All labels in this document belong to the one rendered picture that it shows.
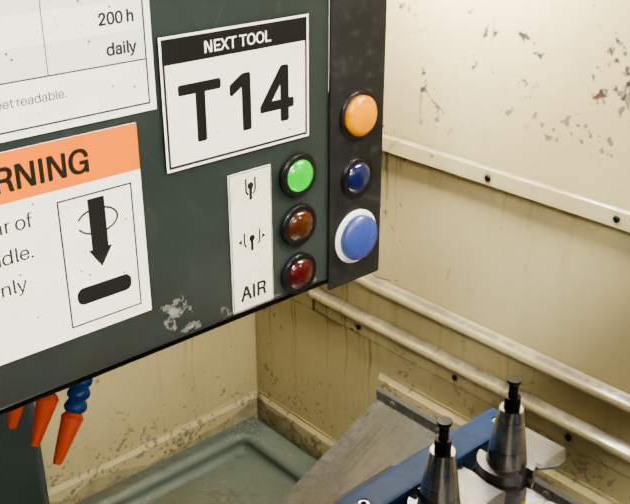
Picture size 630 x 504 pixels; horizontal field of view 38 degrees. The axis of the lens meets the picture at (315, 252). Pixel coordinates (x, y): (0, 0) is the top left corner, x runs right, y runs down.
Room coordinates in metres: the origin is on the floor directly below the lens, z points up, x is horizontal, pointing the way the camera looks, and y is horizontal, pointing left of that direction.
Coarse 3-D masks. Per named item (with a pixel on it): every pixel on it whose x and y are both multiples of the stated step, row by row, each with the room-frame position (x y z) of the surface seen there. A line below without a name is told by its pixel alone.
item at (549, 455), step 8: (528, 432) 0.88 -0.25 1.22; (528, 440) 0.86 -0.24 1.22; (536, 440) 0.86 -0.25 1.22; (544, 440) 0.86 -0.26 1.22; (528, 448) 0.85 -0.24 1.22; (536, 448) 0.85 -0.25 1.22; (544, 448) 0.85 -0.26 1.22; (552, 448) 0.85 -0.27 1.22; (560, 448) 0.85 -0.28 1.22; (536, 456) 0.83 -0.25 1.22; (544, 456) 0.83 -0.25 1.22; (552, 456) 0.83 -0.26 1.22; (560, 456) 0.84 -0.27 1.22; (536, 464) 0.82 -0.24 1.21; (544, 464) 0.82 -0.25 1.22; (552, 464) 0.82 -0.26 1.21; (560, 464) 0.82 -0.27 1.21
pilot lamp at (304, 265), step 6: (294, 264) 0.51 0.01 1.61; (300, 264) 0.51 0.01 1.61; (306, 264) 0.51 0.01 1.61; (294, 270) 0.50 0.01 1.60; (300, 270) 0.51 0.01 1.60; (306, 270) 0.51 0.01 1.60; (312, 270) 0.51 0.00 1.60; (294, 276) 0.50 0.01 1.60; (300, 276) 0.50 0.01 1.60; (306, 276) 0.51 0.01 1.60; (294, 282) 0.50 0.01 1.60; (300, 282) 0.51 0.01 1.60; (306, 282) 0.51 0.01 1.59; (294, 288) 0.51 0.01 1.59; (300, 288) 0.51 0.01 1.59
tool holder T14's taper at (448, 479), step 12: (432, 456) 0.73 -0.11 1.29; (444, 456) 0.73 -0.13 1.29; (432, 468) 0.73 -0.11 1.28; (444, 468) 0.73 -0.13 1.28; (456, 468) 0.74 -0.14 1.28; (432, 480) 0.73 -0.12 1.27; (444, 480) 0.73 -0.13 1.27; (456, 480) 0.73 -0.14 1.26; (420, 492) 0.74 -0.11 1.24; (432, 492) 0.73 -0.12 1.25; (444, 492) 0.72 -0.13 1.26; (456, 492) 0.73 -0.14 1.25
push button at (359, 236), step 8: (360, 216) 0.54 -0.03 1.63; (368, 216) 0.54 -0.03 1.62; (352, 224) 0.53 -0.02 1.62; (360, 224) 0.54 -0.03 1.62; (368, 224) 0.54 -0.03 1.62; (344, 232) 0.53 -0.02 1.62; (352, 232) 0.53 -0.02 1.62; (360, 232) 0.54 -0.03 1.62; (368, 232) 0.54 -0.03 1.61; (376, 232) 0.55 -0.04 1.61; (344, 240) 0.53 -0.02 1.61; (352, 240) 0.53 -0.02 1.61; (360, 240) 0.53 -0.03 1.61; (368, 240) 0.54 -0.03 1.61; (344, 248) 0.53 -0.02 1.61; (352, 248) 0.53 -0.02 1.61; (360, 248) 0.54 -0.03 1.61; (368, 248) 0.54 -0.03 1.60; (352, 256) 0.53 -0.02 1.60; (360, 256) 0.54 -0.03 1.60
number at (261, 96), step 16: (224, 64) 0.48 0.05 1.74; (240, 64) 0.48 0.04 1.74; (256, 64) 0.49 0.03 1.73; (272, 64) 0.50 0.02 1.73; (288, 64) 0.51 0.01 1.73; (224, 80) 0.48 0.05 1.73; (240, 80) 0.48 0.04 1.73; (256, 80) 0.49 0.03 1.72; (272, 80) 0.50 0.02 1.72; (288, 80) 0.51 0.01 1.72; (224, 96) 0.48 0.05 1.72; (240, 96) 0.48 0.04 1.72; (256, 96) 0.49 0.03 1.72; (272, 96) 0.50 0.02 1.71; (288, 96) 0.51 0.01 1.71; (224, 112) 0.48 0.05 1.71; (240, 112) 0.48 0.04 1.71; (256, 112) 0.49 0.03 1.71; (272, 112) 0.50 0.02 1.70; (288, 112) 0.51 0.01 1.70; (224, 128) 0.48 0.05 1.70; (240, 128) 0.48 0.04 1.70; (256, 128) 0.49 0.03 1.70; (272, 128) 0.50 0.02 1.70; (288, 128) 0.51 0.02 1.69; (224, 144) 0.48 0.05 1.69
